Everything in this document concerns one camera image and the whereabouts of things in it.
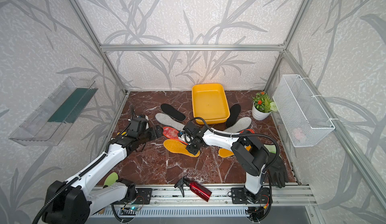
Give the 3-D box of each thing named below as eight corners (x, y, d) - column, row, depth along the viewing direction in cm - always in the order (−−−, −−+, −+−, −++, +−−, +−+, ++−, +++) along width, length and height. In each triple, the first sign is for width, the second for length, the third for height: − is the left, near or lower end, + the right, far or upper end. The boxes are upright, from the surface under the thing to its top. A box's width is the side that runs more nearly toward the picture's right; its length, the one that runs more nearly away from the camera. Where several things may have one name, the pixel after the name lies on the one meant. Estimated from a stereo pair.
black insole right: (223, 126, 102) (224, 124, 100) (232, 104, 115) (232, 102, 113) (234, 129, 100) (234, 128, 98) (241, 107, 113) (242, 105, 111)
